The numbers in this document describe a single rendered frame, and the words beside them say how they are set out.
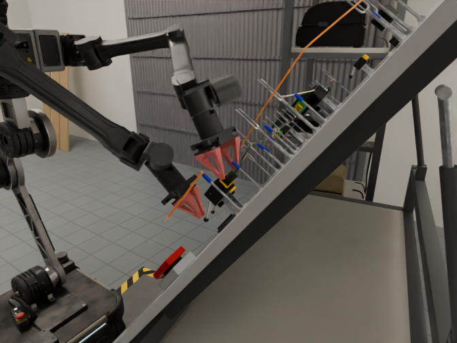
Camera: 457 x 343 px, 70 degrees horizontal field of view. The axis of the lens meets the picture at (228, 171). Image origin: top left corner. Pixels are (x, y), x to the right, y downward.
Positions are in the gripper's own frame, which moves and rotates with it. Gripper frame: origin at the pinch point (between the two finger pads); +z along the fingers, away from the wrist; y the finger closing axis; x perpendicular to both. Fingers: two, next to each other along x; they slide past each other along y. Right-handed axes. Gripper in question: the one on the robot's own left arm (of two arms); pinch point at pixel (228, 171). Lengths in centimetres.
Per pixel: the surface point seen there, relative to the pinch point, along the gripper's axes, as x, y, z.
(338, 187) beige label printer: 26, 96, 45
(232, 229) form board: -23.1, -27.0, 1.0
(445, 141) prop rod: -44.0, -6.4, 1.8
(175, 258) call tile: -5.3, -25.7, 6.4
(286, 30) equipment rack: 19, 90, -35
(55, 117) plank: 459, 173, -108
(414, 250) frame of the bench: -14, 55, 57
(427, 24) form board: -48, -21, -13
